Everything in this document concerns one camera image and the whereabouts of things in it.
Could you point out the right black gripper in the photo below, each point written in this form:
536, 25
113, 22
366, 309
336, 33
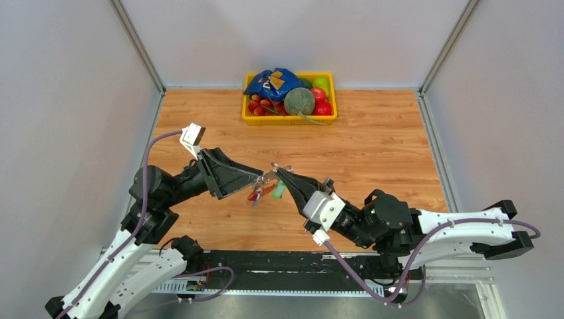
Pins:
300, 187

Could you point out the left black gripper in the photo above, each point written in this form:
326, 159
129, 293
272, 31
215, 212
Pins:
223, 175

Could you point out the green key tag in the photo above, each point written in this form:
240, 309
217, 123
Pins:
279, 190

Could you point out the red handled key ring holder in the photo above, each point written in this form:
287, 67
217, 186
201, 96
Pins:
266, 183

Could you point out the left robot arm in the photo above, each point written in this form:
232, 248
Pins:
108, 291

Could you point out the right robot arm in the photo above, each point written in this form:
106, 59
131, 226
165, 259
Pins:
405, 237

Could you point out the yellow plastic bin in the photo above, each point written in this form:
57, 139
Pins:
250, 119

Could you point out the bunch of red fruits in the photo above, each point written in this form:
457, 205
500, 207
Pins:
259, 106

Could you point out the red tomato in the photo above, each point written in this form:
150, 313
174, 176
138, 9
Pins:
323, 108

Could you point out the green melon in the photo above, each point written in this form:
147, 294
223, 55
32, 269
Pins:
300, 103

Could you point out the red apple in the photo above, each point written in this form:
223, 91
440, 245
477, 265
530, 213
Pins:
319, 94

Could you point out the blue snack bag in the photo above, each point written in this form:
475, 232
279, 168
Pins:
273, 84

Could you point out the green apple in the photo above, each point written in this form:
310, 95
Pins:
322, 82

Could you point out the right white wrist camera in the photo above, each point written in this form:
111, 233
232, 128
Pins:
321, 211

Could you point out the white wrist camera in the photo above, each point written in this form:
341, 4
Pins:
191, 137
321, 211

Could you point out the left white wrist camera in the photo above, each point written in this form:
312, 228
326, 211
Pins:
191, 137

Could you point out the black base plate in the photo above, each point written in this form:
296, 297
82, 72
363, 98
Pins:
274, 270

